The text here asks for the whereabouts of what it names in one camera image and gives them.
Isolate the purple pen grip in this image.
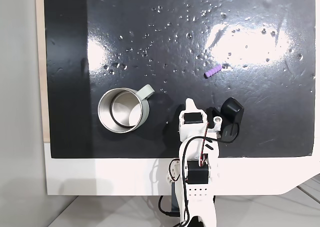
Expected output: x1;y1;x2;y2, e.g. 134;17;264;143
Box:
203;64;223;79

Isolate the grey-green steel mug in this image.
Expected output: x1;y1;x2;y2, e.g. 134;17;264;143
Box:
97;84;155;134

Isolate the black table mat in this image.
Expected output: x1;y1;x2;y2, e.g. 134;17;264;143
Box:
43;0;315;160

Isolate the black camera cable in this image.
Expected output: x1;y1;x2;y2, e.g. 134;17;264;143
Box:
180;123;240;227

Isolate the black power cable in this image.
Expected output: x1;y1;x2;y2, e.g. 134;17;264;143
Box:
158;194;181;218

